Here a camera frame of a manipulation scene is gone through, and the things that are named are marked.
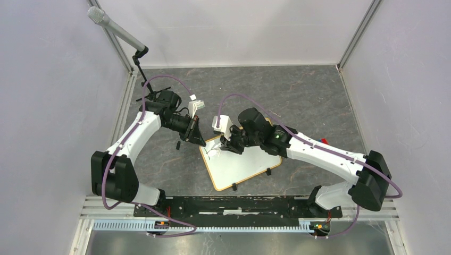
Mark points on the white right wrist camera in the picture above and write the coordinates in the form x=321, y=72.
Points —
x=221, y=124

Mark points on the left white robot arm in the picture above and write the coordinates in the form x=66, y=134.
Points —
x=112, y=171

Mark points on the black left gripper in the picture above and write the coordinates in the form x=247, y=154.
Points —
x=193, y=134

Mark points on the yellow framed whiteboard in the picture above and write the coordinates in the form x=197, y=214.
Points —
x=228, y=168

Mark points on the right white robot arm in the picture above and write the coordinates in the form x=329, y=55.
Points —
x=365, y=177

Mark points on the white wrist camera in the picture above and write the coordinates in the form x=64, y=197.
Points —
x=194, y=105
x=221, y=124

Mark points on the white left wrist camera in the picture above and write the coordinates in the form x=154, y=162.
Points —
x=194, y=105

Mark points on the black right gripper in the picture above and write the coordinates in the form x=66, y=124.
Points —
x=231, y=145

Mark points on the blue red whiteboard eraser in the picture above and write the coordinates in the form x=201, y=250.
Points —
x=324, y=141

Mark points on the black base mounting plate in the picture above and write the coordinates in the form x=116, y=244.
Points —
x=244, y=211

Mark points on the grey microphone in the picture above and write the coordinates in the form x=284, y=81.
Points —
x=100, y=18

